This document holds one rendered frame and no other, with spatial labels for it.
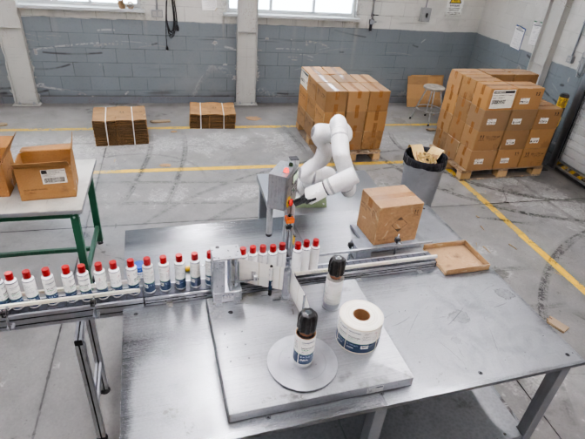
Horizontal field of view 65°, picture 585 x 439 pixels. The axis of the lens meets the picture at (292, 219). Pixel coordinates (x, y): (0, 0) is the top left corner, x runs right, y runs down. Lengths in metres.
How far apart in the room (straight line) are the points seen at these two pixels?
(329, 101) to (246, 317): 3.78
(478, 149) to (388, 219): 3.25
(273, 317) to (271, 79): 5.88
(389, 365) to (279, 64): 6.18
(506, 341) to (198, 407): 1.50
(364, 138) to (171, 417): 4.62
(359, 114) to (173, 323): 4.10
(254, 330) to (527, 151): 4.89
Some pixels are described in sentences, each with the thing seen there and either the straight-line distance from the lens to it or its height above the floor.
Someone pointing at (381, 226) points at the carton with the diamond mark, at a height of 0.99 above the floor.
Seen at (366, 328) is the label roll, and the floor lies 1.02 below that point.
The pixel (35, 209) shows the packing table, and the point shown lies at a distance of 3.49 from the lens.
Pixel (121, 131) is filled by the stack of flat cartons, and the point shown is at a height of 0.17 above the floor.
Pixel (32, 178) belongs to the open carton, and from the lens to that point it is 3.52.
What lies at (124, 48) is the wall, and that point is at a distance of 7.56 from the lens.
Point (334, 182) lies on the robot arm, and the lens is 2.21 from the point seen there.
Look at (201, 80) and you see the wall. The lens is 7.65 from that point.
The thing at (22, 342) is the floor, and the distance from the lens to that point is 3.67.
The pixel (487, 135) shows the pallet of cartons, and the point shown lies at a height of 0.59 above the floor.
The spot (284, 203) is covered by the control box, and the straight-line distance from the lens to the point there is 2.26.
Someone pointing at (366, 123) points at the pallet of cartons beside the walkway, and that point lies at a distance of 5.91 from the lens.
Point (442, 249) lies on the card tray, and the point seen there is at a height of 0.83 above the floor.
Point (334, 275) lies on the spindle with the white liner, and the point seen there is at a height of 1.10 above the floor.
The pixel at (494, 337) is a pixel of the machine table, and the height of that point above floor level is 0.83.
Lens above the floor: 2.47
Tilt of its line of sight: 32 degrees down
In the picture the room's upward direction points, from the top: 5 degrees clockwise
